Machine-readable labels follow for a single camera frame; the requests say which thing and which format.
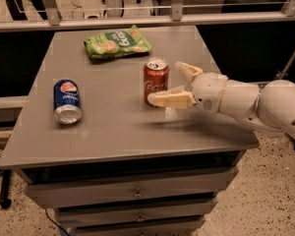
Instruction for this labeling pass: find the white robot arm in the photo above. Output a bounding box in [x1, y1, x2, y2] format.
[147, 62, 295, 141]

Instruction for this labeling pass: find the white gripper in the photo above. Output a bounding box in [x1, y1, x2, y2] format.
[147, 62, 228, 114]

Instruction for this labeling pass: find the black stand leg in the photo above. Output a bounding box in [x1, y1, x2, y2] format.
[0, 169, 12, 209]

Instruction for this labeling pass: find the blue pepsi can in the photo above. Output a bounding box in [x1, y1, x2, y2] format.
[53, 79, 83, 125]

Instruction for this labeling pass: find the red coca-cola can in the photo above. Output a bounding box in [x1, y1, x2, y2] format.
[144, 57, 169, 103]

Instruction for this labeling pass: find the green chip bag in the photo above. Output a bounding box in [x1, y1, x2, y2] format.
[84, 26, 152, 59]

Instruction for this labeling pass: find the metal railing frame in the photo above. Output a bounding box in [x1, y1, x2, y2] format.
[0, 0, 295, 32]

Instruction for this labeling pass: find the black floor cable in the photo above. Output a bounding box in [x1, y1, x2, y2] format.
[44, 207, 72, 236]

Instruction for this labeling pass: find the grey drawer cabinet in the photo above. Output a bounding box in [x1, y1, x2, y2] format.
[0, 31, 258, 236]

